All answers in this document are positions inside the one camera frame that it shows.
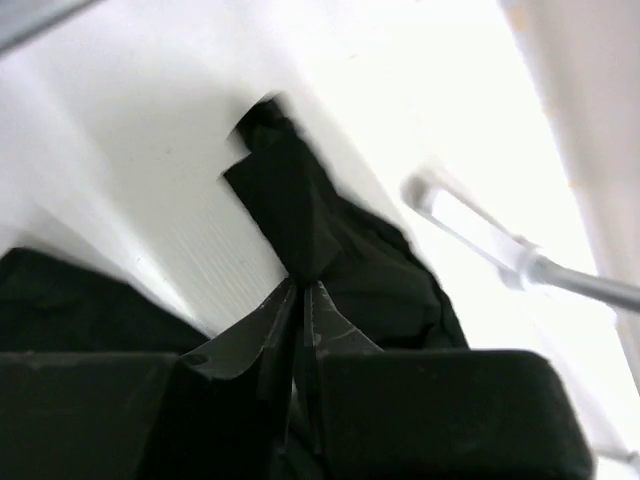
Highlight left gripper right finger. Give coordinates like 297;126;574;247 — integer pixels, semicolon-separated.
303;282;382;358

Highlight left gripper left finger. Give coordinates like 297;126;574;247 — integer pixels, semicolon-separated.
179;280;298;400

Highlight black trousers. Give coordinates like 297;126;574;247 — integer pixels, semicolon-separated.
0;97;471;480

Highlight white metal clothes rack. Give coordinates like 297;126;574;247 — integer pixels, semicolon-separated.
399;167;640;466

